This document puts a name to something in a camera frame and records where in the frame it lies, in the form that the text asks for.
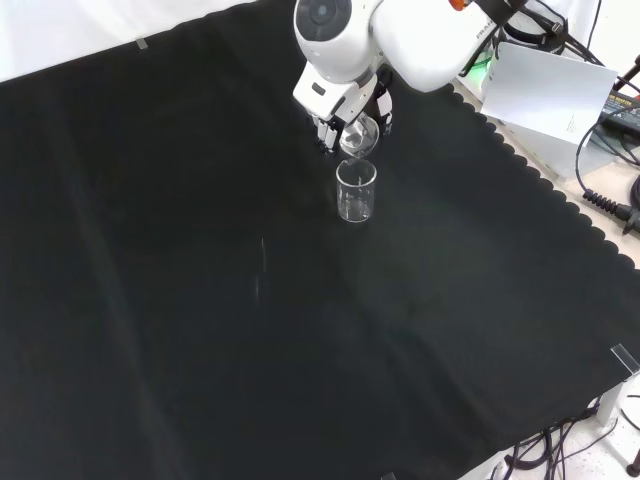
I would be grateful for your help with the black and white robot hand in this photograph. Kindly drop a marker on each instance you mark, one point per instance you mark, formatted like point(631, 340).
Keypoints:
point(325, 95)

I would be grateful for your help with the small clear glass beaker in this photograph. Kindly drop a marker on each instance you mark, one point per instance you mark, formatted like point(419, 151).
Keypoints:
point(357, 139)

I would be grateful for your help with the clear graduated glass beaker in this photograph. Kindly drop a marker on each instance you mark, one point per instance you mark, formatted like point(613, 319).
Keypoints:
point(356, 205)

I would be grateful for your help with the clear tape clip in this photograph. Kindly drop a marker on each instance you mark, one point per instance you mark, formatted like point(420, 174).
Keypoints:
point(142, 44)
point(389, 476)
point(625, 360)

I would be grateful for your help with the pale board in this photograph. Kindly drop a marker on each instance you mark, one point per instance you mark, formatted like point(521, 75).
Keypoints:
point(545, 85)

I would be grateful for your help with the black bench cloth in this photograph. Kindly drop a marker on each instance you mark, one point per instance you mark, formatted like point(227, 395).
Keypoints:
point(200, 300)

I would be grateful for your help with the black power adapter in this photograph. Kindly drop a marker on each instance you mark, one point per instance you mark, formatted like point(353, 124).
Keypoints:
point(625, 110)

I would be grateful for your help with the black tripod leg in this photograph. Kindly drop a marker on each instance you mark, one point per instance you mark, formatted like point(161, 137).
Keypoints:
point(627, 77)

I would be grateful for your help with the white bench leg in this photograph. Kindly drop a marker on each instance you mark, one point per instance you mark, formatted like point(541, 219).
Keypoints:
point(607, 405)

